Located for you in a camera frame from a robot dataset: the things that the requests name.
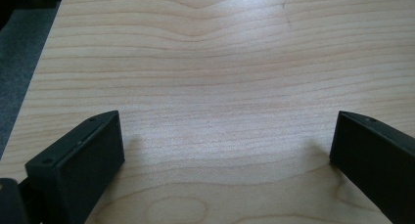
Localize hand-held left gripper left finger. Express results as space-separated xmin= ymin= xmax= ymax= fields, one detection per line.
xmin=24 ymin=110 xmax=126 ymax=224

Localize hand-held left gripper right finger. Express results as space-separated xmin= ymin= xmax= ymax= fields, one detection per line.
xmin=329 ymin=111 xmax=415 ymax=224

